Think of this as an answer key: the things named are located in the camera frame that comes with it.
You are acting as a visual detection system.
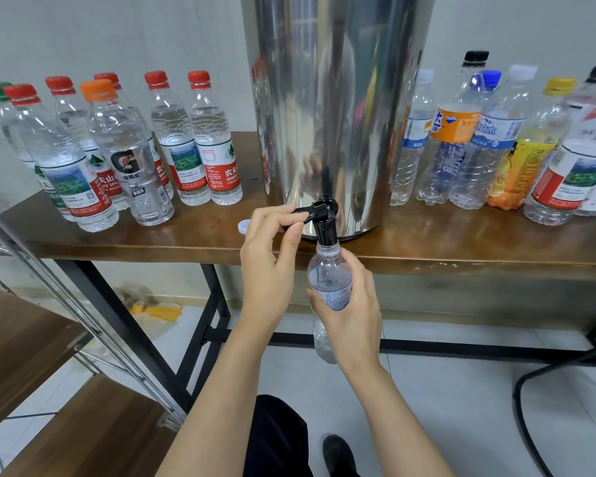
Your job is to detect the yellow debris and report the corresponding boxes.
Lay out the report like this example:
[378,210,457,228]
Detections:
[129,301,185,325]

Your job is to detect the person's right hand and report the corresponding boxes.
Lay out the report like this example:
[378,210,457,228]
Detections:
[308,248,383,378]

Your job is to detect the black metal table frame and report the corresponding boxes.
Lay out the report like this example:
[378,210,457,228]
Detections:
[54,258,596,413]

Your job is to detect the person's left forearm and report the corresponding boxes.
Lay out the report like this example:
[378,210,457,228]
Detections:
[157,323,289,477]

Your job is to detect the green red label plastic bottle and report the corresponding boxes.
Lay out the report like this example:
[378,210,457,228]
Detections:
[144,70,212,207]

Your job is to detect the stainless steel water dispenser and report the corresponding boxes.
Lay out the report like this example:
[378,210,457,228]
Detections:
[240,0,437,242]

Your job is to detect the person's black shoe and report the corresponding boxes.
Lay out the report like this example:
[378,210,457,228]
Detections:
[323,434,361,477]

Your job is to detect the orange cap clear plastic bottle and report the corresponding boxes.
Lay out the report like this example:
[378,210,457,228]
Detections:
[79,78,176,227]

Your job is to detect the person's left hand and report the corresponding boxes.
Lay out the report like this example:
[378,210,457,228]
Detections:
[238,203,309,339]

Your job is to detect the green label plastic water bottle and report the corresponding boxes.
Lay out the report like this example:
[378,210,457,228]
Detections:
[0,82,75,223]

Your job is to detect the wooden stool with black frame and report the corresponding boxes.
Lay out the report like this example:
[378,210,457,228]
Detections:
[511,313,596,477]

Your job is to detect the person's black trouser leg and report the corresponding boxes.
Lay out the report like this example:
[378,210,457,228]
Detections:
[243,394,314,477]

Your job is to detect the cluster of plastic bottles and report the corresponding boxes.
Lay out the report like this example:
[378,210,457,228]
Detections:
[389,50,596,227]

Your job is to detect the person's right forearm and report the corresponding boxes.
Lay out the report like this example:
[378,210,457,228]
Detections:
[352,362,456,477]

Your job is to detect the white-cap blue-label bottle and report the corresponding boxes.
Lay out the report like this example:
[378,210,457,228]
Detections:
[308,243,354,364]

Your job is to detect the wooden metal shelf rack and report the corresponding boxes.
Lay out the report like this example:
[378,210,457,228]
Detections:
[0,193,190,477]

